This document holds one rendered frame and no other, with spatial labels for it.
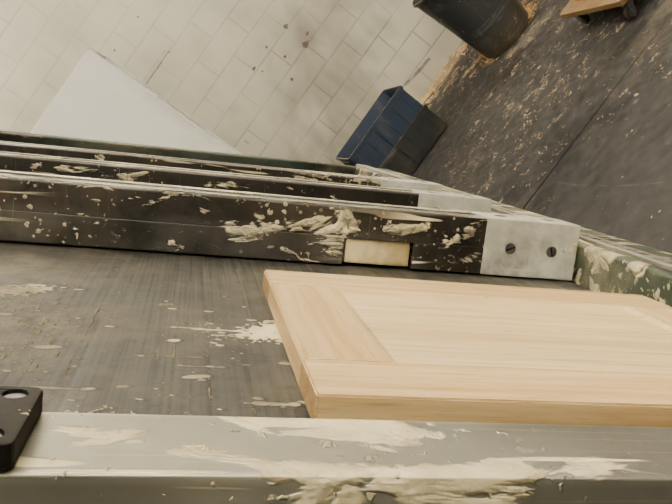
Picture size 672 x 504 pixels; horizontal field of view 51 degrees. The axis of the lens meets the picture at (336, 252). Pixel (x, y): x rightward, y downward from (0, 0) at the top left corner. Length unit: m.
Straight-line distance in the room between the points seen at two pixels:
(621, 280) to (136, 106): 3.65
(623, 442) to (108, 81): 4.07
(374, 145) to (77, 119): 1.84
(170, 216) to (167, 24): 4.90
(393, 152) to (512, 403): 4.37
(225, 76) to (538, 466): 5.43
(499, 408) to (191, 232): 0.48
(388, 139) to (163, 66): 1.89
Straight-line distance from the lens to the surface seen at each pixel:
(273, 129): 5.68
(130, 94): 4.27
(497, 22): 4.93
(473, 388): 0.43
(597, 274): 0.90
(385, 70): 5.82
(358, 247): 0.84
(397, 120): 4.78
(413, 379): 0.43
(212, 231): 0.81
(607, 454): 0.32
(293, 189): 1.09
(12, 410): 0.28
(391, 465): 0.27
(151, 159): 1.32
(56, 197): 0.82
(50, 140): 2.13
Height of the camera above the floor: 1.37
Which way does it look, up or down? 15 degrees down
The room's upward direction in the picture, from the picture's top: 55 degrees counter-clockwise
